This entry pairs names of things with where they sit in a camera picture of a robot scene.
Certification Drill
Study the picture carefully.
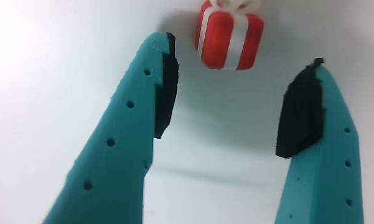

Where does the red white gift cube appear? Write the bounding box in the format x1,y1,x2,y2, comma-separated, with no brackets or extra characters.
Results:
194,0,266,71

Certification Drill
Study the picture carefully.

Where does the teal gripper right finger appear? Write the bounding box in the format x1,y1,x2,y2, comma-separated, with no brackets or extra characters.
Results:
274,57,365,224

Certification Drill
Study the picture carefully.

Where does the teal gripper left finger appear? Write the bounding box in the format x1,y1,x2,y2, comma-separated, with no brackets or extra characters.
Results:
42,31,180,224

